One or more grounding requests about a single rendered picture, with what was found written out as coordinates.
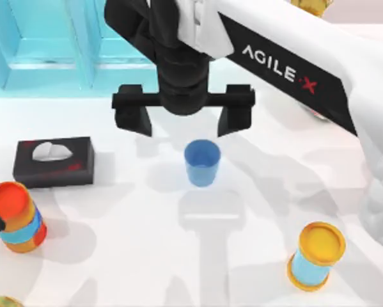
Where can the red and silver can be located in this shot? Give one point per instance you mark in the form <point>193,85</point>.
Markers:
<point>314,114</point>

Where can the blue cup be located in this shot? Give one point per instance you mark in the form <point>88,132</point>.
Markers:
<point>202,166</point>

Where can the light blue rack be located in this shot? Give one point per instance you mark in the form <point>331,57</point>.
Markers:
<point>41,41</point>

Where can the yellow can with blue label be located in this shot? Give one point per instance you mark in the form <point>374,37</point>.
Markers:
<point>316,259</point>

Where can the black tissue box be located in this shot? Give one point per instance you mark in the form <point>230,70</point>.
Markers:
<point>53,166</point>

